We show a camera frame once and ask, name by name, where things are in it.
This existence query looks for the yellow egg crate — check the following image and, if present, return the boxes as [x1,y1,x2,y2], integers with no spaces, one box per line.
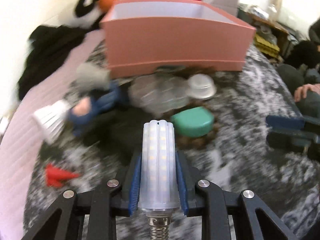
[253,32,280,58]

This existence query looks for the red paper piece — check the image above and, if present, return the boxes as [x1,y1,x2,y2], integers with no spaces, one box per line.
[45,164,80,188]

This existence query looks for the white cone lamp shade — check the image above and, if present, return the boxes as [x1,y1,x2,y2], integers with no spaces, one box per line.
[33,99,71,145]

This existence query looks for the clear plastic jar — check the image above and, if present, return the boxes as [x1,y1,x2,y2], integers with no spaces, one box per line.
[128,74,189,118]

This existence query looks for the green oval case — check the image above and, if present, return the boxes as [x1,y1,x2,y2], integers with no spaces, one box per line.
[170,107,214,138]

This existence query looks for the pink cardboard box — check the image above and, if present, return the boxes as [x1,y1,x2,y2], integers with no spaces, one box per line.
[100,0,255,78]

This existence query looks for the panda plush toy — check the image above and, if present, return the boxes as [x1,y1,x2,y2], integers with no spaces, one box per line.
[73,0,117,30]

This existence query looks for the black clothing pile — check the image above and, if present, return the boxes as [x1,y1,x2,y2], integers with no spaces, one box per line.
[18,25,89,100]

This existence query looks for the bystander hand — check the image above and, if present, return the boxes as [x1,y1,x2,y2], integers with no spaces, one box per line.
[294,83,320,102]

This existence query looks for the blue doll figure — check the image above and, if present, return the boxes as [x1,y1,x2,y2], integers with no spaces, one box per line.
[68,81,129,137]

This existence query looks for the white LED corn bulb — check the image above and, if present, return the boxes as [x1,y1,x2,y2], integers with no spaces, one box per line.
[138,120,180,239]

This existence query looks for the grey sock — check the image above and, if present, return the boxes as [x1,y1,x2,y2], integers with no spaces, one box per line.
[75,62,110,92]

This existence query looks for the wooden side table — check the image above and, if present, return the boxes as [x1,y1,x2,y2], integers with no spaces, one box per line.
[246,12,290,56]

